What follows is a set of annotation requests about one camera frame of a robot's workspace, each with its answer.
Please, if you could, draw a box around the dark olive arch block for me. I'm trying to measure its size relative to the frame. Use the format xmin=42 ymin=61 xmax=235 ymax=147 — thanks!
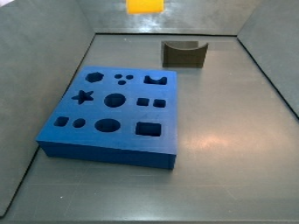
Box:
xmin=162 ymin=40 xmax=210 ymax=68

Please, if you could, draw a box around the blue shape sorter block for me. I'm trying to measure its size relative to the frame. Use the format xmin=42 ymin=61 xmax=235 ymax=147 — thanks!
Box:
xmin=36 ymin=66 xmax=178 ymax=169

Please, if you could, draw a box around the yellow square panel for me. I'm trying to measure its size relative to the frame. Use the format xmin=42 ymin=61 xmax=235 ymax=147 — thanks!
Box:
xmin=126 ymin=0 xmax=164 ymax=14

